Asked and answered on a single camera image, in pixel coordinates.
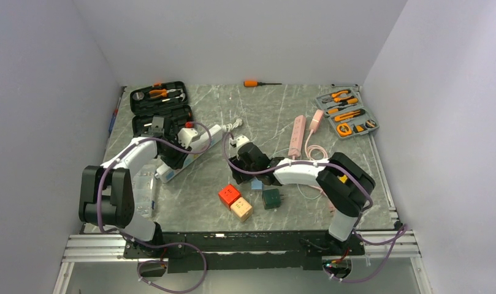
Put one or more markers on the clear plastic screw box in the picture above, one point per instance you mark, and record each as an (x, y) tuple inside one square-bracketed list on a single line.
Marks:
[(144, 190)]

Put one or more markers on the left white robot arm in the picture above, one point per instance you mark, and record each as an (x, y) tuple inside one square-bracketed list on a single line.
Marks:
[(106, 193)]

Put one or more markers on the red cube adapter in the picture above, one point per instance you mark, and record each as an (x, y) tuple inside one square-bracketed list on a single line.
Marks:
[(229, 195)]

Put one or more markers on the orange black combination pliers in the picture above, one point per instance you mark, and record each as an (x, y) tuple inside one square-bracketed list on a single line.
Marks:
[(337, 97)]

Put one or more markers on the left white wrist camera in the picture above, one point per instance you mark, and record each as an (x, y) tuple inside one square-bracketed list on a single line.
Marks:
[(187, 135)]

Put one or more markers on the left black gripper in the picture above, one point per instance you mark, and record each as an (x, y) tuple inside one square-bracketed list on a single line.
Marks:
[(176, 162)]

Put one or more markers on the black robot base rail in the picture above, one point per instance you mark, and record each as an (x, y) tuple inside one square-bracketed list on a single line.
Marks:
[(305, 249)]

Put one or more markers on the black hex key set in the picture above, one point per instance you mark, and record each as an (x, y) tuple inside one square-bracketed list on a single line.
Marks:
[(359, 128)]

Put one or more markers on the beige cube adapter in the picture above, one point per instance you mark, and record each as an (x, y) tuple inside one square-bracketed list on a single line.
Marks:
[(241, 209)]

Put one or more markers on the orange handled screwdriver upper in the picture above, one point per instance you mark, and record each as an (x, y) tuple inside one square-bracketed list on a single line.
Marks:
[(344, 104)]

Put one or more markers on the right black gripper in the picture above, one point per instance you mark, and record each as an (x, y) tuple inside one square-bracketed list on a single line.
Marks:
[(240, 176)]

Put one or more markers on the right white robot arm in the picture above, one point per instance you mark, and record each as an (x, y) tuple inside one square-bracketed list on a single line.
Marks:
[(347, 186)]

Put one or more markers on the black plastic tool case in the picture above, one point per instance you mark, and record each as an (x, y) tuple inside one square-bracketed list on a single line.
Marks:
[(170, 100)]

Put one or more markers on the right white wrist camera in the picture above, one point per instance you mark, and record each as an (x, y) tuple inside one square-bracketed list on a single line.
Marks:
[(239, 141)]

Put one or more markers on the grey plastic tool case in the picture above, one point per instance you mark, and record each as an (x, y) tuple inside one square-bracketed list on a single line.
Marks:
[(344, 111)]

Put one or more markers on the orange black utility knife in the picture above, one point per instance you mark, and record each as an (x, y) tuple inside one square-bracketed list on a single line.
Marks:
[(349, 115)]

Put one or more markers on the loose orange screwdriver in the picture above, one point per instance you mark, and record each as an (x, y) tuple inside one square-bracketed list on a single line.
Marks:
[(254, 83)]

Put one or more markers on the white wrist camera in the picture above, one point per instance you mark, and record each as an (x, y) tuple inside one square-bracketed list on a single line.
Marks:
[(239, 141), (187, 135)]

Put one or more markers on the white multicolour power strip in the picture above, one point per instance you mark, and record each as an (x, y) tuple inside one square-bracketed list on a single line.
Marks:
[(166, 174)]

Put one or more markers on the small blue usb plug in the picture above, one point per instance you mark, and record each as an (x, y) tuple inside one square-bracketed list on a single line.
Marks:
[(257, 185)]

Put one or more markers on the dark green cube adapter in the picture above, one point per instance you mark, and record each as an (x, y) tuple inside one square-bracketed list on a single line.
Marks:
[(271, 198)]

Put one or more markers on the orange tape measure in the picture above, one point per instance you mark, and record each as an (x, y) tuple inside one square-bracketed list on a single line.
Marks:
[(344, 130)]

